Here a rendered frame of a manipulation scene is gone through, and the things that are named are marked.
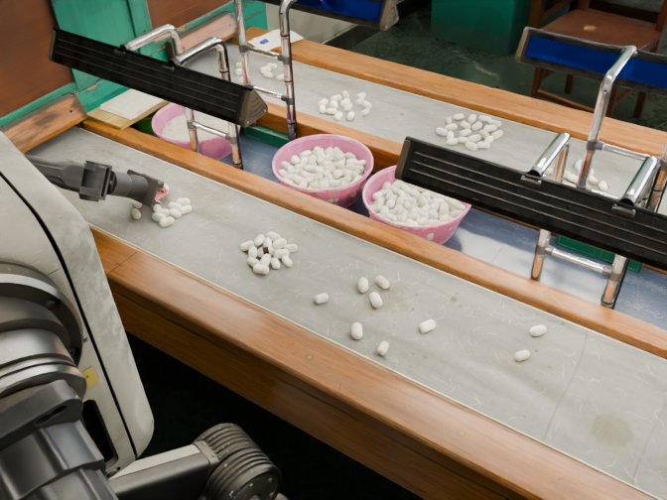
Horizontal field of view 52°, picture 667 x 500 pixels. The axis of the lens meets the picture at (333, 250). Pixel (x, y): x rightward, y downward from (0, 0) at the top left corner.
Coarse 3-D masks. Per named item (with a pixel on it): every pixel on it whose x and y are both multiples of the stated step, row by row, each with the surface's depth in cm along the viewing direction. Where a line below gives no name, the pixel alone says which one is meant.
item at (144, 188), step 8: (136, 176) 162; (144, 176) 165; (136, 184) 160; (144, 184) 163; (152, 184) 163; (160, 184) 163; (136, 192) 161; (144, 192) 163; (152, 192) 163; (136, 200) 165; (144, 200) 164; (152, 200) 163
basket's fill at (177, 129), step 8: (200, 112) 209; (176, 120) 206; (184, 120) 207; (200, 120) 205; (208, 120) 205; (216, 120) 204; (168, 128) 203; (176, 128) 202; (184, 128) 202; (216, 128) 203; (224, 128) 201; (168, 136) 199; (176, 136) 200; (184, 136) 199; (200, 136) 198; (208, 136) 198
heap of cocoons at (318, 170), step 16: (304, 160) 185; (320, 160) 186; (336, 160) 188; (352, 160) 185; (288, 176) 180; (304, 176) 181; (320, 176) 180; (336, 176) 180; (352, 176) 180; (352, 192) 176
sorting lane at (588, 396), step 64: (64, 192) 178; (192, 192) 176; (192, 256) 157; (256, 256) 156; (320, 256) 156; (384, 256) 155; (320, 320) 141; (384, 320) 140; (448, 320) 140; (512, 320) 139; (448, 384) 127; (512, 384) 127; (576, 384) 126; (640, 384) 126; (576, 448) 116; (640, 448) 116
